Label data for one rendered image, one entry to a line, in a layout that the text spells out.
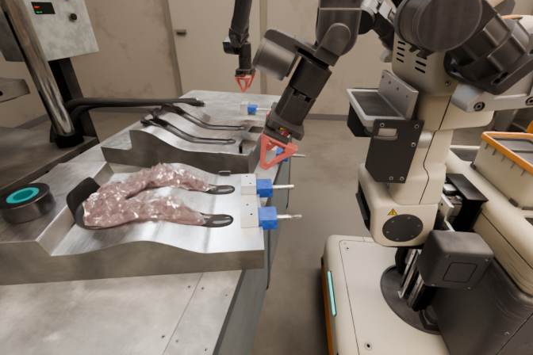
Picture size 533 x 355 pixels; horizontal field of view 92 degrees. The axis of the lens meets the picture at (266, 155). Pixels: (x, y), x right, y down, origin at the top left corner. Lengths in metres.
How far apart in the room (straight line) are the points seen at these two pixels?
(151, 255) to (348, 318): 0.79
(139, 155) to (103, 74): 3.23
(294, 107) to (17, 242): 0.52
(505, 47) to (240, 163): 0.59
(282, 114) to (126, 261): 0.39
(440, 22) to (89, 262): 0.67
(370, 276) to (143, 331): 0.94
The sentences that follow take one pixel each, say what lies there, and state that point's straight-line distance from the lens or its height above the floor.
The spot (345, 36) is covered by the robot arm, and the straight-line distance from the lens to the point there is 0.41.
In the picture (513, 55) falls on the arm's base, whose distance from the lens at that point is 0.51.
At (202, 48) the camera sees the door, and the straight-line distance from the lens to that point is 3.35.
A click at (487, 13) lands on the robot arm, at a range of 0.49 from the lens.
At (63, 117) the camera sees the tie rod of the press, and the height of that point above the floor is 0.90.
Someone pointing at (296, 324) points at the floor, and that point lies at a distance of 1.41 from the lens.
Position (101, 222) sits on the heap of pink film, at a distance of 0.61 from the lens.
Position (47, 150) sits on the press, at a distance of 1.27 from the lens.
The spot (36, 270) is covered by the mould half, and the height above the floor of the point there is 0.84.
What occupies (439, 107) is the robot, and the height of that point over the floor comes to 1.06.
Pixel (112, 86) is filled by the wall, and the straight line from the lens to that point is 4.09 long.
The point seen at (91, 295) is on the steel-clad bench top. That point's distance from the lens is 0.61.
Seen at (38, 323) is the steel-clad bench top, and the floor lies 0.80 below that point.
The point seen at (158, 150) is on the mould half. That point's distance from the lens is 0.86.
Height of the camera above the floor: 1.25
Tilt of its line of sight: 30 degrees down
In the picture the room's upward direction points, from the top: straight up
